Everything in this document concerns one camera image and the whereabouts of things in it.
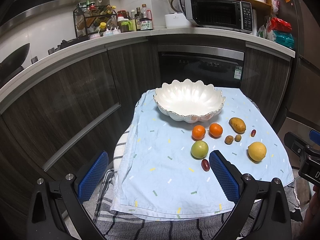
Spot green round fruit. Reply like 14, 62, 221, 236
191, 140, 209, 159

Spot brown yellow mango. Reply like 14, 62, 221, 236
229, 117, 246, 134

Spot light blue patterned cloth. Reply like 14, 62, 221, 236
111, 88, 294, 220

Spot dark glass sauce bottle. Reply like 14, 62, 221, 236
135, 7, 140, 31

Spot black wok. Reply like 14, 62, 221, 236
1, 43, 30, 84

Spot yellow cap bottle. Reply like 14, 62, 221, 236
98, 22, 107, 36

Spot orange mandarin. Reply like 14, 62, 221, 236
191, 125, 206, 140
209, 123, 223, 138

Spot silver cabinet handle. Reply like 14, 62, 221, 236
42, 103, 121, 172

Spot dark red grape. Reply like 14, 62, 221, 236
201, 159, 210, 172

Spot soy sauce bottle red handle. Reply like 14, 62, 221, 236
139, 4, 153, 31

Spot small red grape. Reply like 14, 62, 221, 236
251, 129, 256, 137

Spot built-in black dishwasher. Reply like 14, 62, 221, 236
158, 44, 245, 88

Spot black microwave oven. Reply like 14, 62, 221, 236
178, 0, 253, 34

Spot white scalloped ceramic bowl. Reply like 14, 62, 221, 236
153, 79, 226, 124

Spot small brown longan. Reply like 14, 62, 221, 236
225, 135, 234, 145
234, 134, 241, 142

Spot grey plaid cloth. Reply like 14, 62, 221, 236
82, 129, 301, 240

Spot yellow lemon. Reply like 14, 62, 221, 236
248, 142, 267, 162

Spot black wire spice rack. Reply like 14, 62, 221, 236
73, 2, 118, 38

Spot white rice cooker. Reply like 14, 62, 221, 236
167, 0, 184, 13

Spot red snack bag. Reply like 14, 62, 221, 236
267, 17, 292, 33

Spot person's hand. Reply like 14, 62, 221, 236
299, 185, 319, 239

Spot white small appliance box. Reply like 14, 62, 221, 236
164, 13, 193, 29

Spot teal plastic bag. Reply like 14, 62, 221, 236
273, 30, 295, 49

